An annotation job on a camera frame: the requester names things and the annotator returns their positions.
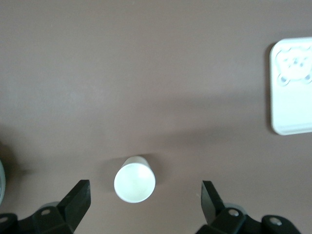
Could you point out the white plastic cup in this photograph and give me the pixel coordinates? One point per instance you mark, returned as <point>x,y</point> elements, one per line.
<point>134,182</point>

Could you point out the brown table cover mat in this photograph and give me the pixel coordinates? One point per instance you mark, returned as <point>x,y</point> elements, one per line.
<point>146,73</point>

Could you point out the grey-green electric pot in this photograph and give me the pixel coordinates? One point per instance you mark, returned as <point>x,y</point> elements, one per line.
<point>2,182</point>

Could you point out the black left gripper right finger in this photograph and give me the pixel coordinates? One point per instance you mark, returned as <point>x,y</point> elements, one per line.
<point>214,212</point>

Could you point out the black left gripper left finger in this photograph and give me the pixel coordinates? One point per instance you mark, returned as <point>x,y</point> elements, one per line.
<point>73,207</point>

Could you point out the white bear print tray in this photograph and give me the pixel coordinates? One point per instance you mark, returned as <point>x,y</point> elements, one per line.
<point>292,109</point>

